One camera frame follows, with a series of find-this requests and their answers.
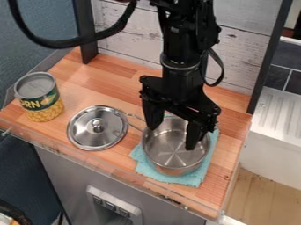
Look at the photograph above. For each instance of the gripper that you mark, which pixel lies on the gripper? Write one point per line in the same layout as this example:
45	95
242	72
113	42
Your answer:
178	93

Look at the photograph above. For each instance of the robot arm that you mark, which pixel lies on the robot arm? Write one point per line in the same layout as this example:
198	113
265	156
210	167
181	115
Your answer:
184	32

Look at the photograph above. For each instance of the can of corn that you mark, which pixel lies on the can of corn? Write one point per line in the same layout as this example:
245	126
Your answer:
39	97

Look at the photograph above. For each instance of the silver pot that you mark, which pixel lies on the silver pot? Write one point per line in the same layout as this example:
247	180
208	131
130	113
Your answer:
172	149

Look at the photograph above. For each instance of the light blue cloth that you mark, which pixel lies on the light blue cloth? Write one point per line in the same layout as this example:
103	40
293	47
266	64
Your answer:
147	168

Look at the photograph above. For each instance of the silver pot lid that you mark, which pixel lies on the silver pot lid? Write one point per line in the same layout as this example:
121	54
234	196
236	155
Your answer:
97	127

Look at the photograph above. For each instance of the white cabinet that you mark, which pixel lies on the white cabinet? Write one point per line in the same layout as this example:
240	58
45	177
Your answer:
274	137

